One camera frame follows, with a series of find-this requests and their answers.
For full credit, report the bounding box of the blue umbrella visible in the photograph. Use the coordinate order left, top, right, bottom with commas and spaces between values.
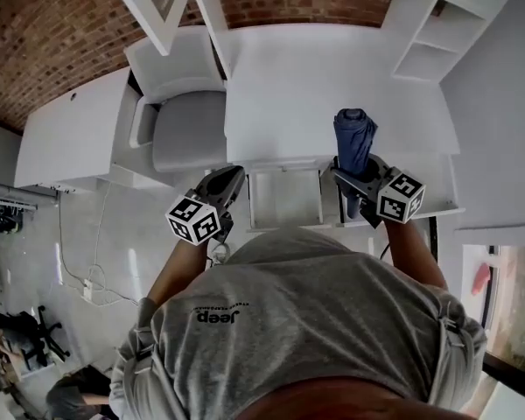
332, 108, 380, 221

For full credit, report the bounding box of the person's left forearm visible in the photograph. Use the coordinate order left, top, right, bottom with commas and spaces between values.
145, 233, 212, 311

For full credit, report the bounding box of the glass door with black frame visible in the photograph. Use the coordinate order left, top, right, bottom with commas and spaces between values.
461, 242, 525, 420

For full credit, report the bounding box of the white floor cable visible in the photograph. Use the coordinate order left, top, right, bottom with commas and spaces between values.
57, 180, 142, 309

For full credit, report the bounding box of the plain white desk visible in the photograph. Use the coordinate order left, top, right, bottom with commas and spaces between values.
12, 66, 136, 191

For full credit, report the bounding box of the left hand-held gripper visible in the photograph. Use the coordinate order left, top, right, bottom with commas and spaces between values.
164, 165, 247, 248

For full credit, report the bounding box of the white chair with grey cushion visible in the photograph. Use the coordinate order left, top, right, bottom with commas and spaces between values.
123, 25, 229, 175

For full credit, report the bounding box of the white shelf unit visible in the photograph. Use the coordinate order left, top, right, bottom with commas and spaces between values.
391, 0, 525, 83

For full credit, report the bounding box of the black office chair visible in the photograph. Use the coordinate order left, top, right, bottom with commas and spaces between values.
0, 304, 72, 372

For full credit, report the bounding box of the person's neck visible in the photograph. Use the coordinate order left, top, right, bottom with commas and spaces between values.
240, 374, 480, 420

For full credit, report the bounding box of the white desk with hutch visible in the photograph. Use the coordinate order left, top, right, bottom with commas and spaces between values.
192, 0, 463, 165

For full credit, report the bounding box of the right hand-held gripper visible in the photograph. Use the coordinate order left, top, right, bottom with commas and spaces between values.
330, 153, 426, 229

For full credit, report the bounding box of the pink hanging item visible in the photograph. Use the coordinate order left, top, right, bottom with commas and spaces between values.
471, 262, 492, 297

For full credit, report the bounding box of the person's right forearm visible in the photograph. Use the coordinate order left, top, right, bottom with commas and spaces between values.
382, 218, 450, 291

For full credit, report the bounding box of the black desk leg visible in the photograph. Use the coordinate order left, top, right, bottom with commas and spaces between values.
427, 215, 439, 263

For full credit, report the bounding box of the metal clothes rack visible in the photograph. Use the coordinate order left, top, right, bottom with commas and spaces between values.
0, 178, 61, 236

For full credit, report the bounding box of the white window frame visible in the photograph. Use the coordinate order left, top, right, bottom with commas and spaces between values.
101, 0, 194, 57

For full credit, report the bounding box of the white drawer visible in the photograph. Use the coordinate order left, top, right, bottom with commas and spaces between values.
244, 153, 467, 235

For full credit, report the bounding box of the person's grey t-shirt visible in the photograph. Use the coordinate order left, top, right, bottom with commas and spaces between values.
108, 225, 489, 420

